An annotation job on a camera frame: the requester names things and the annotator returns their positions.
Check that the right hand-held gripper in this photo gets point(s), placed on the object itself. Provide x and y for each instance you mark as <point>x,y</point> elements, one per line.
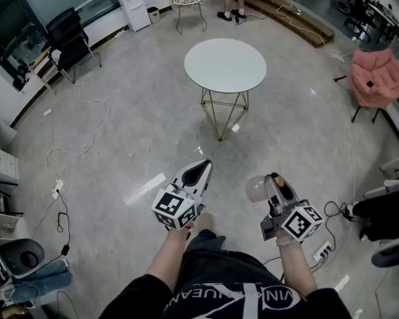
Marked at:
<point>301,223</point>

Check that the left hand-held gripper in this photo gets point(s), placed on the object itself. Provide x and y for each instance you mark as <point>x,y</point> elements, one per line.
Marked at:
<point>173,208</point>

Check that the person's right forearm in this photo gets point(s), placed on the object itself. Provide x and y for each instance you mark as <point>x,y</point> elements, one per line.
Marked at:
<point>294,268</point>

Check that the person's left forearm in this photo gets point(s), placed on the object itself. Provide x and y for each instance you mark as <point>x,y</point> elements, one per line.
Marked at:
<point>168,261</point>

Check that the round white table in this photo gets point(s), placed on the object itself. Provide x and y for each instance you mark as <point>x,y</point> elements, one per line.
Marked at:
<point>224,65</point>

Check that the person's left hand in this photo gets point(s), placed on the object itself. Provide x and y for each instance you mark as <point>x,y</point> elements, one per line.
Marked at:
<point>188,233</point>

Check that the tan shoe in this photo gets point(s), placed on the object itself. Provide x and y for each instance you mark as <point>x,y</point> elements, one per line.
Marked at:
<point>207,220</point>

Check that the white wristband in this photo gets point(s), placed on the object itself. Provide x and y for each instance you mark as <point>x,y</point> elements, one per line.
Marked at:
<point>284,242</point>

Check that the white multi-socket power strip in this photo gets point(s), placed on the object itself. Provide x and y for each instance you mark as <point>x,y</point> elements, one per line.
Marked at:
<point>322,250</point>

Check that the black trousers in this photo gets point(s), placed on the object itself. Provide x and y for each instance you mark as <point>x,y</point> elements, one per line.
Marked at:
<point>219,261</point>

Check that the white metal rack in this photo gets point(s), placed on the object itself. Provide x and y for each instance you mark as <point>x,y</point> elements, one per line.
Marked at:
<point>394,168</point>

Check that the dark grey round appliance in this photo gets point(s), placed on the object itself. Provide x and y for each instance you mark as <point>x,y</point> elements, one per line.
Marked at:
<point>21,256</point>
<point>390,254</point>

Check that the black printed t-shirt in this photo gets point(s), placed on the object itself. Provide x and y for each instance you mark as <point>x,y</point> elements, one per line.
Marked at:
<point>226,306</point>

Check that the white power strip black plug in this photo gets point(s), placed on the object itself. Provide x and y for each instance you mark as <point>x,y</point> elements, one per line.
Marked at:
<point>57,189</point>

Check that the small black square tag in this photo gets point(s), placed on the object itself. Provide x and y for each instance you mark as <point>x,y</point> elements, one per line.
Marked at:
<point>370,84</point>

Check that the pink padded chair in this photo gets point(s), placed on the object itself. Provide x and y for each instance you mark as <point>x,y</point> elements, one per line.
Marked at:
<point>377,78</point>

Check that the small white adapter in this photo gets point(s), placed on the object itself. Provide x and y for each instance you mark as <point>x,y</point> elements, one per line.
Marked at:
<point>47,113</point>

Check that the white trash bin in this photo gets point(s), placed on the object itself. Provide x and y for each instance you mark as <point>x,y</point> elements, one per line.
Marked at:
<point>153,15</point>

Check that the brown wooden step platform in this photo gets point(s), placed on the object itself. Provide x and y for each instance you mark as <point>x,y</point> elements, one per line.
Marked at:
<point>292,20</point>

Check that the white water dispenser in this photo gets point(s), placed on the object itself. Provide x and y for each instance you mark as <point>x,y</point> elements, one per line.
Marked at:
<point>134,7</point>

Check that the small white power strip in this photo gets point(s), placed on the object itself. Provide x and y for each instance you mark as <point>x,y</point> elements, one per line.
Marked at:
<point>297,12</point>

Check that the black office chair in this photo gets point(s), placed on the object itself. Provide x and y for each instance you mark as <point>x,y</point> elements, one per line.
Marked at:
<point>68,42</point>

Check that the white drawer cabinet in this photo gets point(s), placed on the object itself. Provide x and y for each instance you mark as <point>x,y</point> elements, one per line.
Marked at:
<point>0,158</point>

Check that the white open box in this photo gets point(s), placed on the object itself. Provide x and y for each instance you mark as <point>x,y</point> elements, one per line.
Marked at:
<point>3,224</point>

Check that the row of black desk chairs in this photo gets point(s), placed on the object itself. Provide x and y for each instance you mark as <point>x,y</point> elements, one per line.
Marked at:
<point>359,5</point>

